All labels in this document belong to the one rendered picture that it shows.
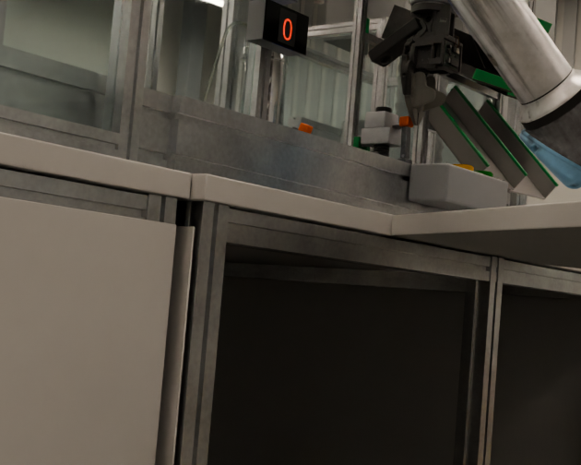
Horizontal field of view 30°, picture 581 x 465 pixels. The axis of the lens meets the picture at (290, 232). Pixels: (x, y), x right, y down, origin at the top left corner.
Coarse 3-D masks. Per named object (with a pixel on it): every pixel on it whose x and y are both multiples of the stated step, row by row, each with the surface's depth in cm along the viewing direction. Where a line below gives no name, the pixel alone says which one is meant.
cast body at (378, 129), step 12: (384, 108) 195; (372, 120) 195; (384, 120) 194; (396, 120) 196; (372, 132) 195; (384, 132) 193; (396, 132) 194; (372, 144) 196; (384, 144) 194; (396, 144) 194
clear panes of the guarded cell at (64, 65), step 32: (0, 0) 104; (32, 0) 108; (64, 0) 111; (96, 0) 114; (0, 32) 104; (32, 32) 108; (64, 32) 111; (96, 32) 114; (0, 64) 105; (32, 64) 108; (64, 64) 111; (96, 64) 114; (0, 96) 105; (32, 96) 108; (64, 96) 111; (96, 96) 114
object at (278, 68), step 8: (272, 56) 288; (280, 56) 290; (272, 64) 288; (280, 64) 290; (288, 64) 294; (272, 72) 288; (280, 72) 290; (272, 80) 288; (280, 80) 290; (272, 88) 288; (280, 88) 290; (272, 96) 288; (280, 96) 290; (272, 104) 288; (280, 104) 290; (272, 112) 288; (280, 112) 291; (272, 120) 288; (280, 120) 291
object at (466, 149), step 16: (448, 96) 230; (464, 96) 227; (432, 112) 216; (448, 112) 227; (464, 112) 226; (448, 128) 213; (464, 128) 225; (480, 128) 223; (448, 144) 212; (464, 144) 209; (480, 144) 222; (496, 144) 219; (464, 160) 209; (480, 160) 206; (496, 160) 219; (512, 160) 216; (496, 176) 215; (512, 176) 216
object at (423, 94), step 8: (416, 80) 191; (424, 80) 190; (416, 88) 191; (424, 88) 189; (408, 96) 190; (416, 96) 190; (424, 96) 189; (432, 96) 188; (408, 104) 191; (416, 104) 190; (408, 112) 192; (416, 112) 192; (416, 120) 192
